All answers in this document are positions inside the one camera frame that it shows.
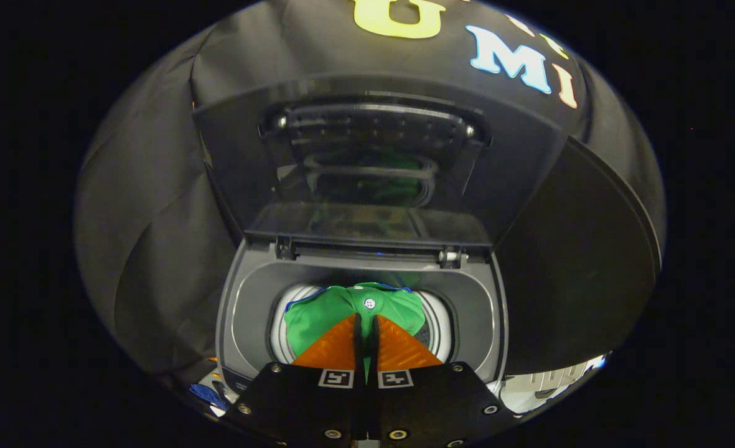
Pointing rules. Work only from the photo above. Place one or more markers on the dark transparent washing machine lid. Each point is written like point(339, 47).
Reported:
point(373, 155)

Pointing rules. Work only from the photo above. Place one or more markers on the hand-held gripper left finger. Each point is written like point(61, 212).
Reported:
point(299, 404)

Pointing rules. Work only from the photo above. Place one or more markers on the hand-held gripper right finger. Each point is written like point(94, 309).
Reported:
point(435, 404)

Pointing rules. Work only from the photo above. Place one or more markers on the beige cabinet with black top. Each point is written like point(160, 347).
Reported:
point(579, 261)

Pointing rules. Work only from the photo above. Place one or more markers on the green polo shirt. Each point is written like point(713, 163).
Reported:
point(317, 320)

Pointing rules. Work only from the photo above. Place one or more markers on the black backdrop cloth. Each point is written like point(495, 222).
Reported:
point(149, 218)

